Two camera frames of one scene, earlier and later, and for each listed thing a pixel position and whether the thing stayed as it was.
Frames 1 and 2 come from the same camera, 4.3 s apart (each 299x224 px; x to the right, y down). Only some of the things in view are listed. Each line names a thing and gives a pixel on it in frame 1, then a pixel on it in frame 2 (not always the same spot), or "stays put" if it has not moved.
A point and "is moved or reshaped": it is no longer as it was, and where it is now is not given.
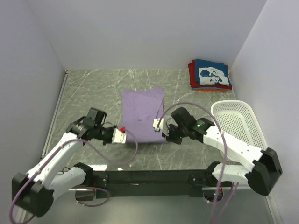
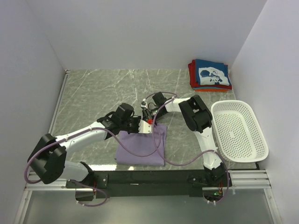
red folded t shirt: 191,67 stays put
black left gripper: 109,141 → 137,118
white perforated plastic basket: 235,121 stays put
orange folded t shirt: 210,90 stays put
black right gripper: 169,136 → 146,114
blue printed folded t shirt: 208,73 stays put
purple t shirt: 140,108 is moved or reshaped
